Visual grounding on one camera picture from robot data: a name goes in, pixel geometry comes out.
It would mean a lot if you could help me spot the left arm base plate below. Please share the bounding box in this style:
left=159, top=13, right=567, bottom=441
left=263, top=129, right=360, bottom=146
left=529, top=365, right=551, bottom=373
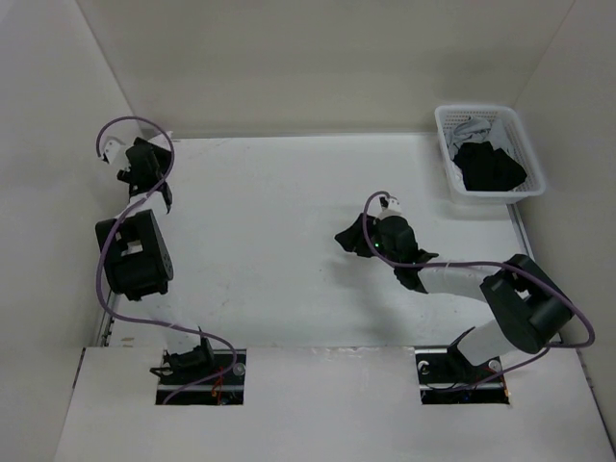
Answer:
left=150, top=349, right=247, bottom=406

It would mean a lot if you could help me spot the black tank top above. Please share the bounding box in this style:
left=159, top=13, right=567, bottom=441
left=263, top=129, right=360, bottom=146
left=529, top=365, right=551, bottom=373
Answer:
left=453, top=142, right=527, bottom=192

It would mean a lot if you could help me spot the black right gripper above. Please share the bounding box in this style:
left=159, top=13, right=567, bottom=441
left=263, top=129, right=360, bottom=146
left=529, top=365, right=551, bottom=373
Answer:
left=335, top=213, right=399, bottom=269

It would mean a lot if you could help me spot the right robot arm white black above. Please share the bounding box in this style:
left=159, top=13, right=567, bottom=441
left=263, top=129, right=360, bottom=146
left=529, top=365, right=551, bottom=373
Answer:
left=334, top=215, right=573, bottom=381

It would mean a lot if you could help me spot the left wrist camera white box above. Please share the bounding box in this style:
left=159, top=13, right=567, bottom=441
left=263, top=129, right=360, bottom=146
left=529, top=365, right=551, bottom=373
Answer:
left=100, top=136, right=129, bottom=179

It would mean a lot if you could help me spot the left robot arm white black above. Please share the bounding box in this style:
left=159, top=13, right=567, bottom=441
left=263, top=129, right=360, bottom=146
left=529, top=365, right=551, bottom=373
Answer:
left=103, top=138, right=216, bottom=385

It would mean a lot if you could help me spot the white plastic mesh basket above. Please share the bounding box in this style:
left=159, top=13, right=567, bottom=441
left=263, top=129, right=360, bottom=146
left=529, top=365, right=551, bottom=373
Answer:
left=434, top=105, right=546, bottom=205

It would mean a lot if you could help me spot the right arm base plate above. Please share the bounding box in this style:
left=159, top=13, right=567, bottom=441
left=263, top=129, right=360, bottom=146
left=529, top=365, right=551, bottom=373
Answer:
left=414, top=347, right=509, bottom=405

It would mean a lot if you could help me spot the grey white tank top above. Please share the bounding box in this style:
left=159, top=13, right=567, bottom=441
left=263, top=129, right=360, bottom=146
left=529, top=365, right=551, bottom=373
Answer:
left=445, top=117, right=514, bottom=160

